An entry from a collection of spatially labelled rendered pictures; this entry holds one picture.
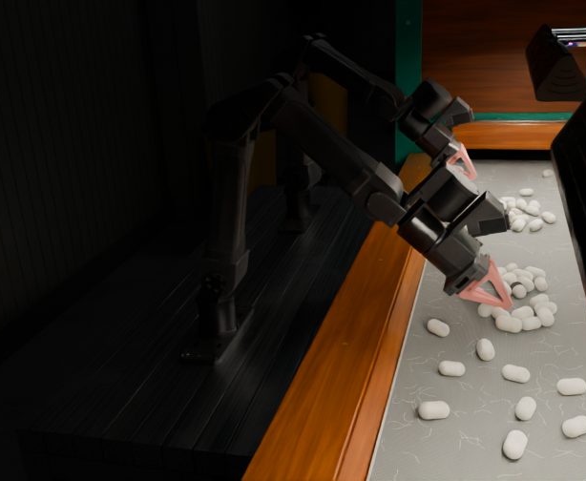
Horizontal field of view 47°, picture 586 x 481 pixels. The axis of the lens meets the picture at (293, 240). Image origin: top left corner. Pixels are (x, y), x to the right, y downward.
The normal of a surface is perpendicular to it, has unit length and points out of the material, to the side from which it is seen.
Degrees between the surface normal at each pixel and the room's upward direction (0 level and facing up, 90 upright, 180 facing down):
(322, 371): 0
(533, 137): 90
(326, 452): 0
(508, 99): 90
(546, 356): 0
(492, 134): 90
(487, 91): 90
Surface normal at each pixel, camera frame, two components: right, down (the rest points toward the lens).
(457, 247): -0.29, 0.36
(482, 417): -0.06, -0.93
